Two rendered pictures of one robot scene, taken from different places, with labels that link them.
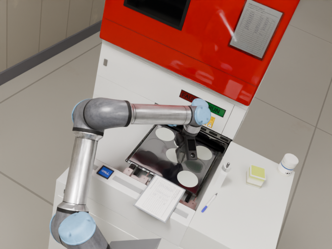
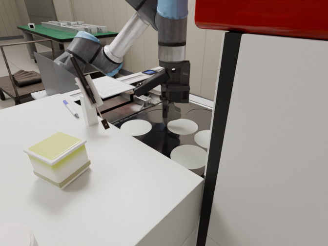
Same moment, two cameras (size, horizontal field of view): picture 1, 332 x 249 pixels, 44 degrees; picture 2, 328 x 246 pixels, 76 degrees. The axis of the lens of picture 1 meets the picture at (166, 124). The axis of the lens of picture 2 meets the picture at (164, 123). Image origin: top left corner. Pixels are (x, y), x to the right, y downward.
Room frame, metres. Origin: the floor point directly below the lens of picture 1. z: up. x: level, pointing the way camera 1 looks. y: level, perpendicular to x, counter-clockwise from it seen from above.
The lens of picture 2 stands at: (1.73, -0.63, 1.25)
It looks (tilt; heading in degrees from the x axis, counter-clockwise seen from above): 30 degrees down; 121
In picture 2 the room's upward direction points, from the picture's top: straight up
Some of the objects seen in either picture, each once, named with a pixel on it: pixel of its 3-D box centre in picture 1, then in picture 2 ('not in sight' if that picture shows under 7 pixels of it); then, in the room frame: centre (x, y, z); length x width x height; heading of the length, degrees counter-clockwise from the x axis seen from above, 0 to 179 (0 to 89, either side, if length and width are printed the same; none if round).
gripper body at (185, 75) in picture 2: (186, 137); (174, 81); (1.46, -0.11, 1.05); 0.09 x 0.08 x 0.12; 31
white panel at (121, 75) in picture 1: (165, 98); (285, 93); (1.75, 0.05, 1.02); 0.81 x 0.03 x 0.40; 78
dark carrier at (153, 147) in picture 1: (175, 155); (182, 127); (1.49, -0.09, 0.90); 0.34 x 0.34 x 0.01; 78
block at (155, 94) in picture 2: (125, 175); (155, 94); (1.26, 0.10, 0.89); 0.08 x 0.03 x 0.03; 168
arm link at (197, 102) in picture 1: (196, 112); (172, 20); (1.45, -0.11, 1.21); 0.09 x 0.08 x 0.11; 132
